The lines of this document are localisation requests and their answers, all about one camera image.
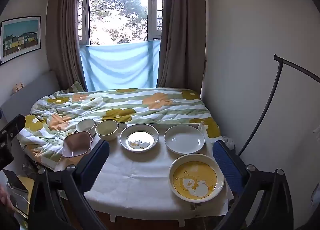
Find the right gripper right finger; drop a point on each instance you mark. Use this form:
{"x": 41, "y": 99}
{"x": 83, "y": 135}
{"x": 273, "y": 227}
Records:
{"x": 275, "y": 210}

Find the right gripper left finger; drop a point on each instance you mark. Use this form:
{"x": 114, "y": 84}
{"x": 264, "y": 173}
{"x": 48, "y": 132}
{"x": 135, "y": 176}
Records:
{"x": 46, "y": 210}

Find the pink square bowl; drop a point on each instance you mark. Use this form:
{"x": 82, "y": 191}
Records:
{"x": 76, "y": 144}

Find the small white bowl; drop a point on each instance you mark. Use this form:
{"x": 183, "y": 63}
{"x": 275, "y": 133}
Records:
{"x": 86, "y": 125}

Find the cream green bowl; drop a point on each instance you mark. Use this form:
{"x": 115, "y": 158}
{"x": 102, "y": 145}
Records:
{"x": 107, "y": 130}

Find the yellow bear duck plate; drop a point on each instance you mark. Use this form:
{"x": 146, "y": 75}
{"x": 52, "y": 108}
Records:
{"x": 196, "y": 178}

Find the white duck deep plate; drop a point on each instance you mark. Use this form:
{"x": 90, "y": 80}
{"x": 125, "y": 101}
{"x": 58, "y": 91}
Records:
{"x": 139, "y": 138}

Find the plain white plate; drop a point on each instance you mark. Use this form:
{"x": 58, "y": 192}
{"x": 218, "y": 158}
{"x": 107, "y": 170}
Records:
{"x": 184, "y": 139}

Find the person's left hand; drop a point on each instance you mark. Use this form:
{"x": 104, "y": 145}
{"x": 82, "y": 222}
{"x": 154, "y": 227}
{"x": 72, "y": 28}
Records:
{"x": 5, "y": 199}

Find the grey headboard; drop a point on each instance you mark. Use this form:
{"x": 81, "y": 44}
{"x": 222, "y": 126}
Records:
{"x": 22, "y": 101}

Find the floral quilt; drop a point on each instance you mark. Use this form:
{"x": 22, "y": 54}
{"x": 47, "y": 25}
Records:
{"x": 55, "y": 116}

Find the floral white tablecloth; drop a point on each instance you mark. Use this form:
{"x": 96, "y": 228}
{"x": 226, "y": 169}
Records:
{"x": 134, "y": 185}

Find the white crumpled bag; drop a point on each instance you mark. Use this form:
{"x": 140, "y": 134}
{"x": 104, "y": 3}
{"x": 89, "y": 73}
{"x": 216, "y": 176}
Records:
{"x": 229, "y": 142}

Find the green patterned pillow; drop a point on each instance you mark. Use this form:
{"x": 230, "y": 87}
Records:
{"x": 76, "y": 87}

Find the framed townscape picture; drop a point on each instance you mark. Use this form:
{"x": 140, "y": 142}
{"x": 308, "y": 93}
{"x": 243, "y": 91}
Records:
{"x": 20, "y": 36}

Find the blue window cloth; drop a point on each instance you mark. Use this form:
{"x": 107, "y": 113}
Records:
{"x": 126, "y": 65}

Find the black lamp stand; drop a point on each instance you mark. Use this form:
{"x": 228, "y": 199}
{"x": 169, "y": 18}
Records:
{"x": 281, "y": 63}

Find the left brown curtain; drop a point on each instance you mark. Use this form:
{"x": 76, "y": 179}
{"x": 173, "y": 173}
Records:
{"x": 62, "y": 42}

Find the brown curtain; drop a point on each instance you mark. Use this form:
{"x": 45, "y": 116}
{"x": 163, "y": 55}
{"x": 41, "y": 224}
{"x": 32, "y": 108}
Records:
{"x": 182, "y": 57}
{"x": 62, "y": 42}

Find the right brown curtain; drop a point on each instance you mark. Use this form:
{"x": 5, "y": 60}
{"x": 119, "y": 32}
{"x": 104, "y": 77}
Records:
{"x": 182, "y": 57}

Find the window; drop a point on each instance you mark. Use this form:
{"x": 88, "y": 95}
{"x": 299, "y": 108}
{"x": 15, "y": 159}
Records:
{"x": 112, "y": 22}

